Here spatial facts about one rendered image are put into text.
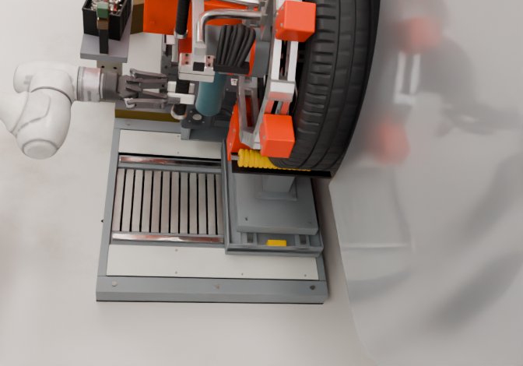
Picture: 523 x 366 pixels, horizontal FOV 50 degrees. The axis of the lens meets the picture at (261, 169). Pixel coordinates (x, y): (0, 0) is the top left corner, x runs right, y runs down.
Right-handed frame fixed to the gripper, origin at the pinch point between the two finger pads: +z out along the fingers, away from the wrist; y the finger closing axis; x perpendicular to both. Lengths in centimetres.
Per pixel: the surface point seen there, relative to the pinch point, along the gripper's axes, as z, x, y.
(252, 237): 32, -65, 5
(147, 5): -11, -18, -60
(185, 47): 6, -56, -85
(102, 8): -26, -17, -54
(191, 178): 11, -77, -29
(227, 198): 24, -68, -14
